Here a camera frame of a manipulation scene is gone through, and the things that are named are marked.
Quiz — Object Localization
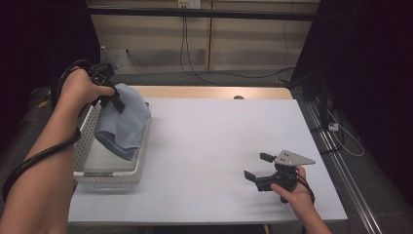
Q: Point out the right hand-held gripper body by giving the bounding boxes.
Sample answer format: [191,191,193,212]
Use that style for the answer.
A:
[254,149,317,193]

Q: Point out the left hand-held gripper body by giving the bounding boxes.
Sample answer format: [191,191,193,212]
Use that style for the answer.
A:
[87,62,116,92]

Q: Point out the light blue tank top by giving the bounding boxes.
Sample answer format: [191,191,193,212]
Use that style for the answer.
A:
[94,82,152,162]

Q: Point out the white perforated plastic basket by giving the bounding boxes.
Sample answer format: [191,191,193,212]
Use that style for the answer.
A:
[72,100,153,185]

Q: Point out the person's right hand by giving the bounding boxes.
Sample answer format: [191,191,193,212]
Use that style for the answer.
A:
[271,166,315,218]

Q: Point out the person's left hand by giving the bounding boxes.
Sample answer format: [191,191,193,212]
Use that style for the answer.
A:
[58,68,116,113]

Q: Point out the thin dark rod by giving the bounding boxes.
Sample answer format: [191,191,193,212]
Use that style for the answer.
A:
[125,49,143,74]

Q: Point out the white table mat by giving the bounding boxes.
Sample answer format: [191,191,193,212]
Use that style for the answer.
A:
[67,97,349,226]

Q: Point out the black curtain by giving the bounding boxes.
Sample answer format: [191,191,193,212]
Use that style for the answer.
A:
[290,0,413,208]
[0,0,102,154]

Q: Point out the black metal stand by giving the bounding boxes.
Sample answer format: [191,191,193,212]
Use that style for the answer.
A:
[288,71,329,129]

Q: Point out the black horizontal bar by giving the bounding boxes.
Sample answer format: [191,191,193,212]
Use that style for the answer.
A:
[87,7,320,22]

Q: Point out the grey metal bracket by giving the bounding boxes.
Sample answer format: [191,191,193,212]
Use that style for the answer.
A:
[99,45,119,71]

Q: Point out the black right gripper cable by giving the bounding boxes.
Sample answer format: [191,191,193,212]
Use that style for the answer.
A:
[293,175,317,205]

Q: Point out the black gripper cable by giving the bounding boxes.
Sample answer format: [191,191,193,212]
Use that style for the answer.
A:
[293,175,317,205]
[1,58,95,203]

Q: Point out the aluminium floor rail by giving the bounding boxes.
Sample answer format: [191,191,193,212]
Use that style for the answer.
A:
[305,100,385,234]

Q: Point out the white floor cable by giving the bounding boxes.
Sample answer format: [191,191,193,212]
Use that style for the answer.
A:
[325,108,365,158]

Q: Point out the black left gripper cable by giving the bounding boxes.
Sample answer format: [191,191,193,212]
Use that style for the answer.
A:
[1,58,95,203]

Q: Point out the white wall socket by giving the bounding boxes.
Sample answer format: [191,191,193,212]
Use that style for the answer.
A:
[177,0,203,10]

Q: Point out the thin black wall cable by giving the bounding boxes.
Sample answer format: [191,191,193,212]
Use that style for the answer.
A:
[282,19,290,82]

